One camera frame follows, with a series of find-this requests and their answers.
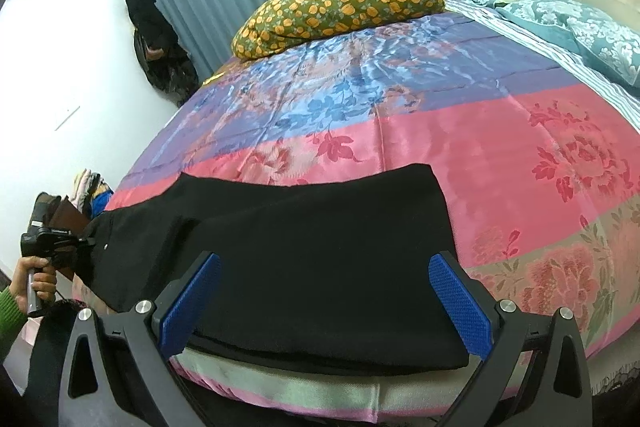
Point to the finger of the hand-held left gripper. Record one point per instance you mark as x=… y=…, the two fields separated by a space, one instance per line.
x=86 y=243

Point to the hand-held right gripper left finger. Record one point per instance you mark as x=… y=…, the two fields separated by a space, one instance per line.
x=187 y=307

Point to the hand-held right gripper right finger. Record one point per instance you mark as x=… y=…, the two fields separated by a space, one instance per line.
x=460 y=307

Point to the black pants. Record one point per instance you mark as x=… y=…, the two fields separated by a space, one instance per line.
x=300 y=257

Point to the person's left forearm green sleeve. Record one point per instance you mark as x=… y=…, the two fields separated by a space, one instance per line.
x=11 y=322

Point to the person's left hand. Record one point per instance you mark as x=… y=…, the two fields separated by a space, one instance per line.
x=45 y=282

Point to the olive garment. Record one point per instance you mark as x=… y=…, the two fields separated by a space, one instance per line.
x=44 y=207

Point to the pile of colourful clothes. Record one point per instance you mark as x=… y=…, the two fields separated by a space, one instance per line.
x=92 y=192

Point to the bed with floral satin bedspread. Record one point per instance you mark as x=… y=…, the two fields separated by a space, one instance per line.
x=450 y=147

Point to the dark hanging clothes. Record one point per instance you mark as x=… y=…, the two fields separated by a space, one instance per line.
x=160 y=52

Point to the striped bed sheet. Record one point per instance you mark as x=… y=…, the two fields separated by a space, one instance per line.
x=575 y=67

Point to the teal floral blanket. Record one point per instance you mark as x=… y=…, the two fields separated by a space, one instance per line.
x=565 y=22

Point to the olive pillow with orange flowers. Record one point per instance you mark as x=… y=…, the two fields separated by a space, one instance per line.
x=335 y=7

